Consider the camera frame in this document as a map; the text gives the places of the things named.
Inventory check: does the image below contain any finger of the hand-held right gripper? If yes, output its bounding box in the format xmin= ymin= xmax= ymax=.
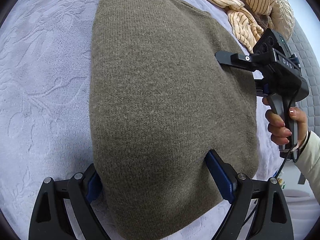
xmin=215 ymin=51 xmax=253 ymax=70
xmin=254 ymin=78 xmax=270 ymax=97

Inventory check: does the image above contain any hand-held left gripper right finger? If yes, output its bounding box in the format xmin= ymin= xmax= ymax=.
xmin=204 ymin=149 xmax=294 ymax=240

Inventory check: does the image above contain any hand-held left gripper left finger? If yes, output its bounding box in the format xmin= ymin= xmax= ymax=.
xmin=28 ymin=164 xmax=110 ymax=240

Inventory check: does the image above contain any brown knit sweater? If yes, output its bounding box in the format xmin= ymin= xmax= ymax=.
xmin=89 ymin=0 xmax=259 ymax=240

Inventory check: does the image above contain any person's right forearm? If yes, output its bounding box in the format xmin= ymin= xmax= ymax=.
xmin=294 ymin=130 xmax=320 ymax=222

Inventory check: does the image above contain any person's right hand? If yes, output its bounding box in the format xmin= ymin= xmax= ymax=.
xmin=262 ymin=97 xmax=309 ymax=146

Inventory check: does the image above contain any grey quilted headboard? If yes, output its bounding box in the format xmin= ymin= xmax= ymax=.
xmin=285 ymin=17 xmax=320 ymax=135

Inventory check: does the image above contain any black wrist band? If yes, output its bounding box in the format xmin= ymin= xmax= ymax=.
xmin=299 ymin=131 xmax=311 ymax=154

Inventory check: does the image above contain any white round stool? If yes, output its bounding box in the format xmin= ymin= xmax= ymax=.
xmin=284 ymin=189 xmax=317 ymax=230

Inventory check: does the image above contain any lavender embossed blanket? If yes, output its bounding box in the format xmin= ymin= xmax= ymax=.
xmin=0 ymin=0 xmax=285 ymax=240

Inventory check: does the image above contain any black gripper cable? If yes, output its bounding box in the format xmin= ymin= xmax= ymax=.
xmin=274 ymin=140 xmax=302 ymax=179

